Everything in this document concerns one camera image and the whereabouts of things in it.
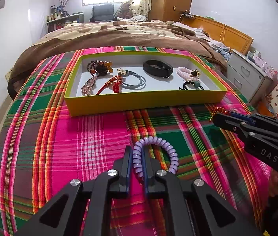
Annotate red gold knot ornament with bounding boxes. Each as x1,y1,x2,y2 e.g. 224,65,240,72
209,107,230,122

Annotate black cord with green bead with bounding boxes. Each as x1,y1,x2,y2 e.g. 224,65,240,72
178,79,205,91

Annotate pink spiral hair tie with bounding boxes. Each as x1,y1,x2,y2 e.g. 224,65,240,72
176,66,201,82

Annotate purple spiral hair tie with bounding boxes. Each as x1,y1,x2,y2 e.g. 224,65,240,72
132,136,180,181

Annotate black fitness wristband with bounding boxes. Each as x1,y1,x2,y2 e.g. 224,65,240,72
143,60,173,78

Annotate pink crystal bead strand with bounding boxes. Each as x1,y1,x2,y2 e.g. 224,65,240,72
81,75,98,96

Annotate grey hair ties with flower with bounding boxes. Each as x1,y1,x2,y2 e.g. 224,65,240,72
117,67,147,91

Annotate red chinese knot cord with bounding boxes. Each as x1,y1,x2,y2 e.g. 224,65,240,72
95,75,124,96

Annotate dark red bead bracelet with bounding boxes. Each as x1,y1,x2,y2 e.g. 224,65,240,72
86,59,114,77

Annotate grey bedside drawer cabinet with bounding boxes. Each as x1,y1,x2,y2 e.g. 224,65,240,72
227,49,273,108

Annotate pink green plaid tablecloth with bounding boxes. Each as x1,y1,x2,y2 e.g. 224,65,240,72
0,49,270,235

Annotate wooden headboard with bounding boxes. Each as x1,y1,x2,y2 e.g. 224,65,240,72
179,15,254,55

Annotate yellow shallow cardboard box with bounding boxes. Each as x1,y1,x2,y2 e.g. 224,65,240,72
64,50,227,116

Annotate brown teddy bear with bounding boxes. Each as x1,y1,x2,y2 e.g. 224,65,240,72
116,3,134,19

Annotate brown fleece bed blanket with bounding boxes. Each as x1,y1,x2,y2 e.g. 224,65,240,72
7,20,226,99

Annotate grey armchair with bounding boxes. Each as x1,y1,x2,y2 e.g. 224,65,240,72
89,4,114,22

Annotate cluttered wall shelf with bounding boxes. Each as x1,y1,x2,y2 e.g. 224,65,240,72
46,5,84,33

